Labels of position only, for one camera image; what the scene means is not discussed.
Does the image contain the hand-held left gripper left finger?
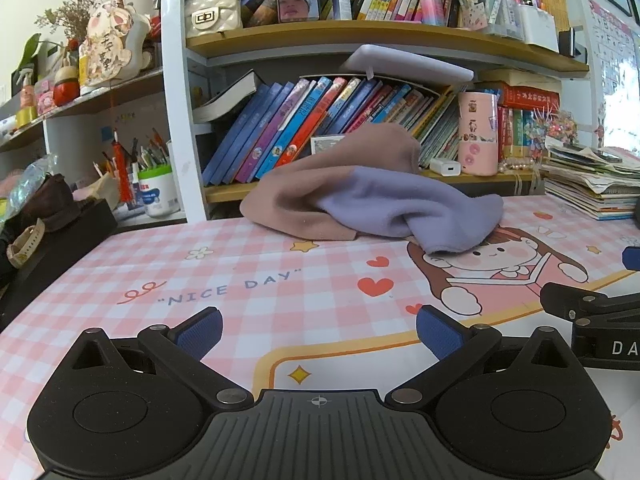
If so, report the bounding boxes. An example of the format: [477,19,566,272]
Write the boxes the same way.
[67,306,255,408]

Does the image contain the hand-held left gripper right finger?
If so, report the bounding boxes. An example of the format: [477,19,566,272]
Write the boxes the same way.
[391,305,573,407]

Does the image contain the purple and brown sweater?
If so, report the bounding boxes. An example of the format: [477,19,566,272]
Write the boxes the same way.
[240,122,505,256]

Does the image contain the stack of magazines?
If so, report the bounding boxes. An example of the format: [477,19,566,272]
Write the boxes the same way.
[542,145,640,221]

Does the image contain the white plastic jar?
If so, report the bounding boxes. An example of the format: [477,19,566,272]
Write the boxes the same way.
[137,165,181,218]

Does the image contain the colourful beaded ornament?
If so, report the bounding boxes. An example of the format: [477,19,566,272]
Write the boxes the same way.
[532,107,578,148]

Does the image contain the black case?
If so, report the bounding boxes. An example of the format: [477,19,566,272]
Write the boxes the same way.
[0,197,118,333]

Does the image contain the white charger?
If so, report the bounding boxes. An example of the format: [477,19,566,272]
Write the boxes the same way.
[429,157,461,177]

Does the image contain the row of red spine books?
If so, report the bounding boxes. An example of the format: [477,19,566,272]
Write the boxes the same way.
[497,107,541,161]

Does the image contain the bunch of pencils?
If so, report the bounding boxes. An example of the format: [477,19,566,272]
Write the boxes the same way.
[92,127,171,176]

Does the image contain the pink sticker tumbler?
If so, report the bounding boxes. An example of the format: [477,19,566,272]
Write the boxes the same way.
[457,91,499,177]

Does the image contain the red tassel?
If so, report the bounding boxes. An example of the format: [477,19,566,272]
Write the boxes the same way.
[112,130,132,201]

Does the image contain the red thick book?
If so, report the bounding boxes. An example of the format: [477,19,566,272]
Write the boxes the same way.
[500,85,561,109]

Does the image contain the beige wristwatch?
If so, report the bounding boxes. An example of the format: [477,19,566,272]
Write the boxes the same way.
[7,217,47,268]

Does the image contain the brown suede pouch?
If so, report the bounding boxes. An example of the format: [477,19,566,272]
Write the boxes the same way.
[20,172,96,221]

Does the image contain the row of slanted children's books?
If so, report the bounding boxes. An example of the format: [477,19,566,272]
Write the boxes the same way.
[202,76,461,186]

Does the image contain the white wooden bookshelf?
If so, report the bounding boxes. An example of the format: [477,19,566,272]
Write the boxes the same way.
[160,0,601,221]

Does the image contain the iridescent plastic bag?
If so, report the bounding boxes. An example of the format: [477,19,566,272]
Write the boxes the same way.
[0,157,51,211]

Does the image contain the thick black-cover book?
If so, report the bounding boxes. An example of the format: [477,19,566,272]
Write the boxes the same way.
[192,70,266,123]

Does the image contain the white open side shelf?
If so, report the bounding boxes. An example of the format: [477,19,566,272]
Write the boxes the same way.
[0,67,188,226]

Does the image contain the white pen holder box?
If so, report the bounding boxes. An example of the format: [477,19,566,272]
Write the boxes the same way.
[517,4,560,53]

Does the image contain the yellow notebooks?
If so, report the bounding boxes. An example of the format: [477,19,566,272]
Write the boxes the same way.
[530,0,571,33]

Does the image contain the red round doll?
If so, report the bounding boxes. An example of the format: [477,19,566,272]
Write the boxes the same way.
[52,67,81,107]

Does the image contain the small pink box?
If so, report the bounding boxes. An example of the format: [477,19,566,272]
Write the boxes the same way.
[35,77,56,113]

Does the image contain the pink spray bottle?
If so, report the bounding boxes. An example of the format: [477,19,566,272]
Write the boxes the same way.
[12,67,38,128]

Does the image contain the white cartoon ornament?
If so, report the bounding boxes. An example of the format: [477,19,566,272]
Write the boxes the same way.
[82,2,151,88]

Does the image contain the cream quilted handbag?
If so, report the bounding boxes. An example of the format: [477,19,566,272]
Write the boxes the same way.
[184,0,243,40]

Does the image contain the green plant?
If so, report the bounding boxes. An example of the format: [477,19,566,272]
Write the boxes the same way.
[12,32,43,81]

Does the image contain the dried flower bouquet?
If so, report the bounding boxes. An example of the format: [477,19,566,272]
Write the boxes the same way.
[35,0,103,46]

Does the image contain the pink wall chart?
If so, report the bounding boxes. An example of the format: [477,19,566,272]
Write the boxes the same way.
[587,0,640,126]

